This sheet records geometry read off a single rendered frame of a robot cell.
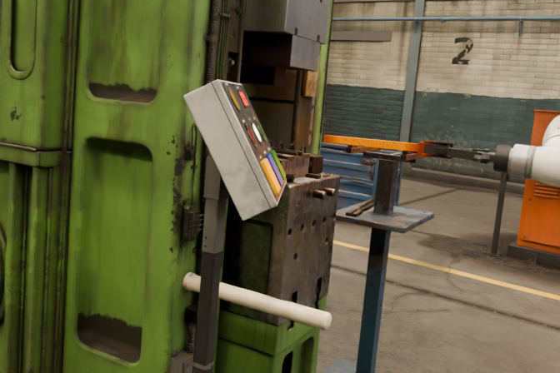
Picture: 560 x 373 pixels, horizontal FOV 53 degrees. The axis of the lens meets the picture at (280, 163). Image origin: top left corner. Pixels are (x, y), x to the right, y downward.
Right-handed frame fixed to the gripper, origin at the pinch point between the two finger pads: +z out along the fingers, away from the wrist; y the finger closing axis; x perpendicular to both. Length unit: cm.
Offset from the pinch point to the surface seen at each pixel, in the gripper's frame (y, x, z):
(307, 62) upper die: -0.7, 22.0, 44.3
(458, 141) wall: 767, -37, 145
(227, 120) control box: -72, 5, 25
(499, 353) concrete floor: 128, -106, -15
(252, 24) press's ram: -18, 31, 56
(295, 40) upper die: -11, 28, 44
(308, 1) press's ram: -4, 41, 45
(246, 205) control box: -70, -11, 20
